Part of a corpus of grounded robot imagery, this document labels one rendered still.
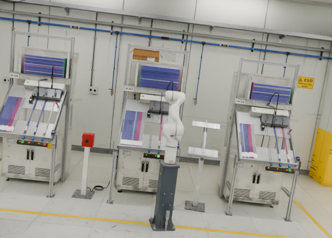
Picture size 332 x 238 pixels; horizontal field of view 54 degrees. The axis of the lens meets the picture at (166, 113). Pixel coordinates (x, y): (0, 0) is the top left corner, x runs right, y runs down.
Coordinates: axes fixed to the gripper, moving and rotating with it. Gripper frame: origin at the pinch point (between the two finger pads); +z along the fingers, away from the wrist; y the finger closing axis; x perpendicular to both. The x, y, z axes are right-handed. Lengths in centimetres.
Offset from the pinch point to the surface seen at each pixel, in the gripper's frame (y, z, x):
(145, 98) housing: -33, 1, 72
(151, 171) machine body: -16, 58, -2
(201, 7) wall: 42, 6, 280
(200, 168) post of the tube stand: 42, 33, -4
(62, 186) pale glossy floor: -129, 84, -21
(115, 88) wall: -89, 113, 177
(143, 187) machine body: -25, 75, -18
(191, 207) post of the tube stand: 36, 66, -42
